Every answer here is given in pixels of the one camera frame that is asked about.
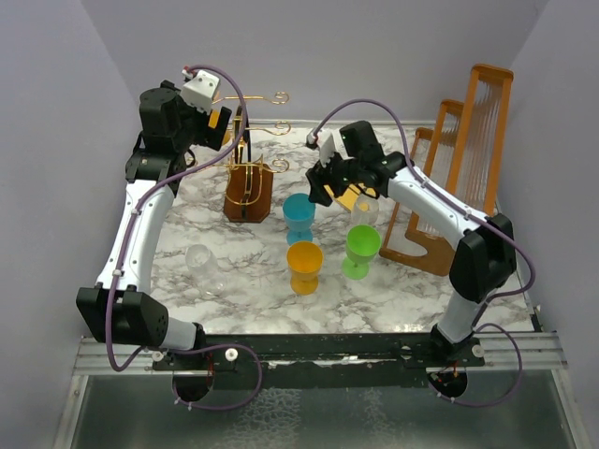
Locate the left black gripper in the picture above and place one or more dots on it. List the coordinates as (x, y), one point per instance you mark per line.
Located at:
(211, 137)

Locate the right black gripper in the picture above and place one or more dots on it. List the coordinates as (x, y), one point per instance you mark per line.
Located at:
(317, 192)

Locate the orange plastic goblet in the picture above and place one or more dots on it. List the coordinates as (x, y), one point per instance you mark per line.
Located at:
(304, 259)
(213, 121)

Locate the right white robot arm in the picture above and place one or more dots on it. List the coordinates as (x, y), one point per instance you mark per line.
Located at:
(484, 257)

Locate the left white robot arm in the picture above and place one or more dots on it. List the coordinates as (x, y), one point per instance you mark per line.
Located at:
(119, 307)

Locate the clear wine glass right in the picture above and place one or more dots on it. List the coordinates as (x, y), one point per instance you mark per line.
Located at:
(365, 211)

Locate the clear wine glass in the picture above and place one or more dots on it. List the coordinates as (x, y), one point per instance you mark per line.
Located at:
(205, 271)
(365, 211)

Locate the clear wine glass left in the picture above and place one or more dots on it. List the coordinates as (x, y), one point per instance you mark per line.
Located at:
(205, 271)

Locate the blue plastic goblet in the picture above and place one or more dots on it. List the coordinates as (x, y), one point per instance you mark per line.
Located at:
(299, 214)

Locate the yellow booklet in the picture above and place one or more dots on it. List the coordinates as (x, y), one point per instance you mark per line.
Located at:
(348, 198)

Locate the green plastic goblet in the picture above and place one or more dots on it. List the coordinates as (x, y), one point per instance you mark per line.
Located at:
(362, 244)

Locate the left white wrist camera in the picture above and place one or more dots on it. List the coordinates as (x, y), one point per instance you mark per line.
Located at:
(199, 89)

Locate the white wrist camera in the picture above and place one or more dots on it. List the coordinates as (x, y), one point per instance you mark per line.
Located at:
(324, 144)
(199, 89)

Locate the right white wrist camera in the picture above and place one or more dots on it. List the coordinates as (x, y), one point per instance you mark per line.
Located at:
(324, 144)

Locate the gold wire wine glass rack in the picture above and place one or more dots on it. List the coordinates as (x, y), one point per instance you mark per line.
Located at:
(250, 181)

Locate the wooden string harp rack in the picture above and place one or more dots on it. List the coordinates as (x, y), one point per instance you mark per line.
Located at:
(463, 155)

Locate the aluminium frame rail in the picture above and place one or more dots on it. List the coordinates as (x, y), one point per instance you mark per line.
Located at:
(537, 351)

